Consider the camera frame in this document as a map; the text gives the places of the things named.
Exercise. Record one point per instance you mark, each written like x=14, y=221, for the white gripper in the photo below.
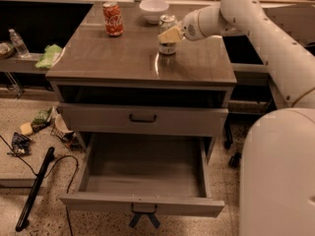
x=189, y=27

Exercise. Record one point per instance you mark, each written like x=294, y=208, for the green white 7up can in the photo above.
x=165, y=45

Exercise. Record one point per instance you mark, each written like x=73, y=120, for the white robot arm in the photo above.
x=277, y=166

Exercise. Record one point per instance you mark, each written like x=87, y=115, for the red coca-cola can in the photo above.
x=112, y=18

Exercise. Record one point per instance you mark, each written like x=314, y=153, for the grey wooden drawer cabinet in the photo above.
x=129, y=70

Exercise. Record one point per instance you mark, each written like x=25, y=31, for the closed grey upper drawer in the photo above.
x=173, y=121

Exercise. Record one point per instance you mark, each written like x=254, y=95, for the open grey lower drawer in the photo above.
x=163, y=175

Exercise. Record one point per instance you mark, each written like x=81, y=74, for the white ceramic bowl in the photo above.
x=151, y=10

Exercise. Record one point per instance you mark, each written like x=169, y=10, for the green crumpled cloth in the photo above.
x=51, y=53

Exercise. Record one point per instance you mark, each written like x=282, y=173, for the black office chair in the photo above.
x=235, y=159

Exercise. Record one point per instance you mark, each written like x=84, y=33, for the clear plastic water bottle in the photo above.
x=19, y=44

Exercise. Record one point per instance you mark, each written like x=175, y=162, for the green chip bag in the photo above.
x=41, y=120

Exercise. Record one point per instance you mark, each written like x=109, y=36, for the brown bowl on shelf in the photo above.
x=6, y=50

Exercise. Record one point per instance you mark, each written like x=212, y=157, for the yellow sponge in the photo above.
x=26, y=129

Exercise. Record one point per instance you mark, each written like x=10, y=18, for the blue snack bag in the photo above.
x=20, y=144

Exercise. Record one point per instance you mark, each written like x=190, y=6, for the black long bar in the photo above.
x=23, y=219

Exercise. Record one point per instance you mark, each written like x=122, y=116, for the wire basket with items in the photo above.
x=67, y=137

